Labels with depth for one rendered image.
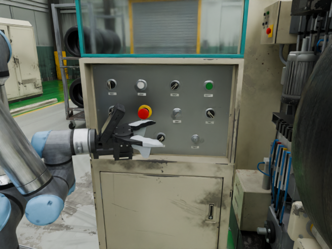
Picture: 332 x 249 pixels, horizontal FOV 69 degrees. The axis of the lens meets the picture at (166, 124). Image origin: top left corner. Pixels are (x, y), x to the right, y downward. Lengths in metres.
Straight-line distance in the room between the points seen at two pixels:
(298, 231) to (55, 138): 0.66
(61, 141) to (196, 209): 0.57
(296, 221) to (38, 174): 0.61
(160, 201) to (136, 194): 0.10
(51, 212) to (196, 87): 0.58
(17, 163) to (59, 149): 0.14
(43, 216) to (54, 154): 0.17
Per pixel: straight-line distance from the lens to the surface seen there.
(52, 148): 0.71
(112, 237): 1.15
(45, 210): 0.63
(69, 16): 11.83
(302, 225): 0.69
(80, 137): 0.70
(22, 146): 0.61
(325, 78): 0.38
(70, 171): 0.75
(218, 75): 0.86
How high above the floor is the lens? 1.30
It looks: 18 degrees down
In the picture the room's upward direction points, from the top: straight up
